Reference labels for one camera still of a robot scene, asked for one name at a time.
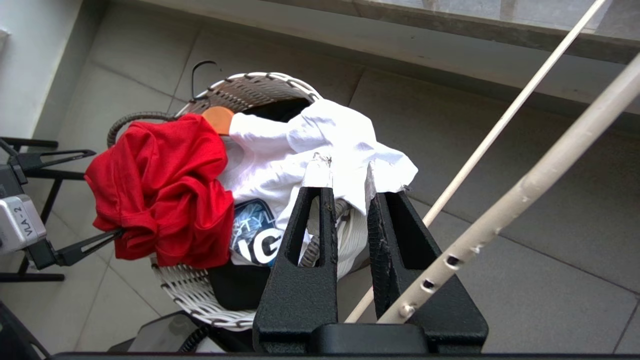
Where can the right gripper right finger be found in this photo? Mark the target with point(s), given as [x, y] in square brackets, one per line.
[395, 280]

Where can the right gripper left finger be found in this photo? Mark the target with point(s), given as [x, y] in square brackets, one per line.
[300, 295]

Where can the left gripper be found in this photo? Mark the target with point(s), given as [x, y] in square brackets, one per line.
[42, 255]

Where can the black garment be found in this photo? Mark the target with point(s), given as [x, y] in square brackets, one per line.
[235, 289]

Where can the white wicker laundry basket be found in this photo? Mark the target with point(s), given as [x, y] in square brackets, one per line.
[197, 295]

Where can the red garment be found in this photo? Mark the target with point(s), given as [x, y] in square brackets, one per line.
[160, 195]

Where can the orange hanger with black hook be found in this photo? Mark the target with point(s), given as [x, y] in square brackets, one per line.
[218, 120]

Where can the black metal stand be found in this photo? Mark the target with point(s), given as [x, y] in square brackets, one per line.
[50, 200]

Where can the white printed t-shirt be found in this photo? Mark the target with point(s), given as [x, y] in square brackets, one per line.
[280, 150]

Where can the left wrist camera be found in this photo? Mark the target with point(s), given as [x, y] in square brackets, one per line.
[17, 222]

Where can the thin cream rail pole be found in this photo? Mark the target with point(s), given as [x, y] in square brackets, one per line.
[500, 125]

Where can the thick cream rail pole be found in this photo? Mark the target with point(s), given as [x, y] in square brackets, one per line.
[550, 165]

